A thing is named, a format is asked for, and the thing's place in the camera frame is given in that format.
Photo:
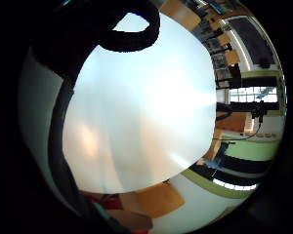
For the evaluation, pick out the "black chair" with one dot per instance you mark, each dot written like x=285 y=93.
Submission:
x=235 y=75

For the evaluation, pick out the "bright grid window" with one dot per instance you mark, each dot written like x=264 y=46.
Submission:
x=252 y=94

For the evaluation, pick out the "blue object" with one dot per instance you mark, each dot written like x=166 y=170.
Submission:
x=215 y=162

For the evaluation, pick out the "wooden door panel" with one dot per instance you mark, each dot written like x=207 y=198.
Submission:
x=158 y=199

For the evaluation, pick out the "the person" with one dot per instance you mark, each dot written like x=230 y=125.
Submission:
x=102 y=201

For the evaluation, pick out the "long ceiling lamp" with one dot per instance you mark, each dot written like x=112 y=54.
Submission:
x=235 y=185

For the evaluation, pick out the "dark wall screen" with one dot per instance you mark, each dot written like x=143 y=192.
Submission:
x=253 y=42

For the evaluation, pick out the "black camera on stand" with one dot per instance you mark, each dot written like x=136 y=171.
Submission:
x=259 y=112

